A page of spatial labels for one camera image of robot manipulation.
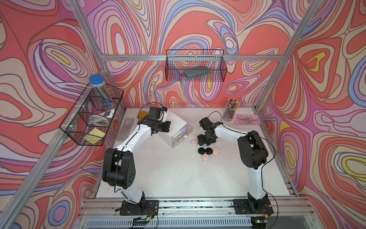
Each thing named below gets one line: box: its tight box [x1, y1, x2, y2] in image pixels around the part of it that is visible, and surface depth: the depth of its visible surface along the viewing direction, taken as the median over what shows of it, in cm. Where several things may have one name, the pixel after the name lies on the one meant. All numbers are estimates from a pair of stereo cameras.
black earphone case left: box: [197, 146, 205, 155], surface depth 96 cm
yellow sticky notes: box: [83, 127, 106, 145], surface depth 72 cm
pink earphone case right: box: [212, 146, 221, 157], surface depth 95 cm
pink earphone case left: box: [190, 138, 199, 146], surface depth 100 cm
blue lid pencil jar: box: [88, 73, 114, 109], surface depth 76 cm
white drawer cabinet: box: [156, 111, 188, 148], surface depth 95 cm
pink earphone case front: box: [201, 153, 210, 162], surface depth 93 cm
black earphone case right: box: [205, 147, 214, 155], surface depth 95 cm
